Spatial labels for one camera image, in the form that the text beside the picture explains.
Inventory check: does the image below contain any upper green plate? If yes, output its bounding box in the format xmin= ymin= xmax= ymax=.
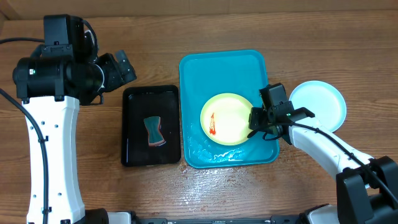
xmin=200 ymin=93 xmax=252 ymax=146

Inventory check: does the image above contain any green and orange sponge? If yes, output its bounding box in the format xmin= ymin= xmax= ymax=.
xmin=144 ymin=116 xmax=165 ymax=147

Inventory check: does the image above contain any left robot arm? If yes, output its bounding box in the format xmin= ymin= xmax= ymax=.
xmin=13 ymin=14 xmax=136 ymax=224

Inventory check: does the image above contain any teal plastic tray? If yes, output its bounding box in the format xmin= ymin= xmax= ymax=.
xmin=179 ymin=50 xmax=279 ymax=169

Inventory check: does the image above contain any light blue plate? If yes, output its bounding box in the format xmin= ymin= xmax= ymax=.
xmin=289 ymin=80 xmax=347 ymax=132

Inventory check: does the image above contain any black plastic tray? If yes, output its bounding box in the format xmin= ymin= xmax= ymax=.
xmin=121 ymin=85 xmax=181 ymax=167

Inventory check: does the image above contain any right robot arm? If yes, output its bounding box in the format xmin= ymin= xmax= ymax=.
xmin=248 ymin=83 xmax=397 ymax=224

